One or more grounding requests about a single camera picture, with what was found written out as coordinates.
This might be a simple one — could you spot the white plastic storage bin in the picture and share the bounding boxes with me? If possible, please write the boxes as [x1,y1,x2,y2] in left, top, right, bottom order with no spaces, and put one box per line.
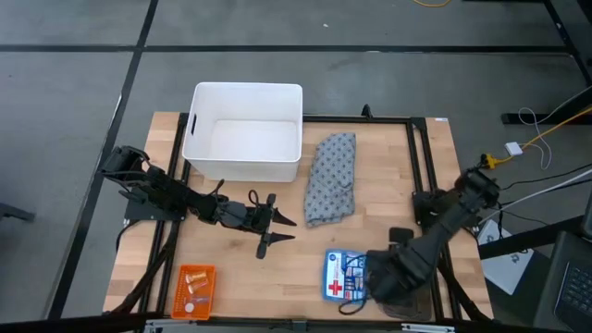
[181,81,304,183]

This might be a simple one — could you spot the thin white cable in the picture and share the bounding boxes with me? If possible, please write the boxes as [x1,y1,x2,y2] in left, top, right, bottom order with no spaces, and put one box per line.
[517,106,554,171]

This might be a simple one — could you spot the black desk foot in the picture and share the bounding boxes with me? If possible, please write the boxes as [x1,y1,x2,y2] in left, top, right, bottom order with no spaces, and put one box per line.
[501,0,592,126]

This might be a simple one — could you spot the white device box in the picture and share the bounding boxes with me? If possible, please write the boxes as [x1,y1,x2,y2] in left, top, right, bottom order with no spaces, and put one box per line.
[475,219,536,296]

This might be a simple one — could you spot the black metal table frame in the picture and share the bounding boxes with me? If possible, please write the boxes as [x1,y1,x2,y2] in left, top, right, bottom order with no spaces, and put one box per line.
[110,104,494,325]

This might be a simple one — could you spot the thick white cable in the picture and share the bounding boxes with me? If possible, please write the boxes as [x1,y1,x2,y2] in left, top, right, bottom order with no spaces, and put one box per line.
[478,168,592,223]

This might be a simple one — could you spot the grey patterned cloth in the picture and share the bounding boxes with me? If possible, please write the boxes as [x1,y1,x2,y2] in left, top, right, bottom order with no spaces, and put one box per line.
[303,131,358,228]

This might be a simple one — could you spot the blue first aid kit pouch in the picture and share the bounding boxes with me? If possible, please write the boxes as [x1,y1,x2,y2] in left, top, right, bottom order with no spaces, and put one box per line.
[321,248,371,316]

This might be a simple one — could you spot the dark laptop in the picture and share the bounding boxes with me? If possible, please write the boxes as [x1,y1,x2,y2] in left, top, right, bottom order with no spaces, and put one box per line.
[534,230,592,332]

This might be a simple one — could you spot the black metal beam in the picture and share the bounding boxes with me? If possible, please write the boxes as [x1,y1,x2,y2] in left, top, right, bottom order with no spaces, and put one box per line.
[478,216,592,260]

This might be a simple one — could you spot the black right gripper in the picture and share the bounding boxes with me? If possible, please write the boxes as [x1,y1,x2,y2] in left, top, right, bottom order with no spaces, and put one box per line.
[366,227,435,305]

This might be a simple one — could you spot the silver metal bracket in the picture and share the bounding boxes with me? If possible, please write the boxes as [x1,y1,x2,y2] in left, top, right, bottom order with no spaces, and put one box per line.
[401,323,457,333]
[142,321,187,333]

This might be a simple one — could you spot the black cable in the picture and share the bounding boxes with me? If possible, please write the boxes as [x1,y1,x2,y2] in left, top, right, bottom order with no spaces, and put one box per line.
[500,162,592,191]

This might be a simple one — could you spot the orange slotted plastic basket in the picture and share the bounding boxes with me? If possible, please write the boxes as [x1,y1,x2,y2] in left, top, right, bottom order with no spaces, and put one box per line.
[170,264,217,321]

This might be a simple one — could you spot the dark grey pouch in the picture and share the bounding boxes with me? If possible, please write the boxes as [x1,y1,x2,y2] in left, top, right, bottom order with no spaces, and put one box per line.
[382,295,434,322]

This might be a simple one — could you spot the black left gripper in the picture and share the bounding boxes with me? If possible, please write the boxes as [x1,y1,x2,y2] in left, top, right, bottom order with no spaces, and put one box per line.
[215,192,298,260]

